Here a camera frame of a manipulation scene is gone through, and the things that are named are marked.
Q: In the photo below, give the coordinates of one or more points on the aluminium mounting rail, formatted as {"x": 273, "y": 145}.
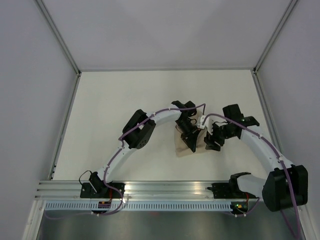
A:
{"x": 132, "y": 190}

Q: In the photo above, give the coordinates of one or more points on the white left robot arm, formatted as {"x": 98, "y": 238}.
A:
{"x": 135, "y": 135}

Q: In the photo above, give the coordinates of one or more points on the right aluminium frame post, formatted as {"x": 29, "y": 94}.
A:
{"x": 275, "y": 34}

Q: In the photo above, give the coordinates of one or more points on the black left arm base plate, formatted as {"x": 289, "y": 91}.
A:
{"x": 88, "y": 192}

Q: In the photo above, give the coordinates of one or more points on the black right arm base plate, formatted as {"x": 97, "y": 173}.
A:
{"x": 223, "y": 190}

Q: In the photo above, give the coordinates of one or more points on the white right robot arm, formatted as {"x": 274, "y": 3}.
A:
{"x": 286, "y": 184}

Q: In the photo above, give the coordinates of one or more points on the white slotted cable duct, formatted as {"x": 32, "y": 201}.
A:
{"x": 154, "y": 206}

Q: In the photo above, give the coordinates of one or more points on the left aluminium frame post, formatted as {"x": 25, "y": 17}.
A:
{"x": 40, "y": 4}

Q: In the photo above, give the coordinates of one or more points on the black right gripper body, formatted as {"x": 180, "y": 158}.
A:
{"x": 219, "y": 134}

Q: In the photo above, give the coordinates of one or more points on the aluminium frame post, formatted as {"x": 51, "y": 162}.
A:
{"x": 40, "y": 4}
{"x": 275, "y": 34}

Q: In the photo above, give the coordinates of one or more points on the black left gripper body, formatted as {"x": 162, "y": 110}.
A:
{"x": 185, "y": 127}

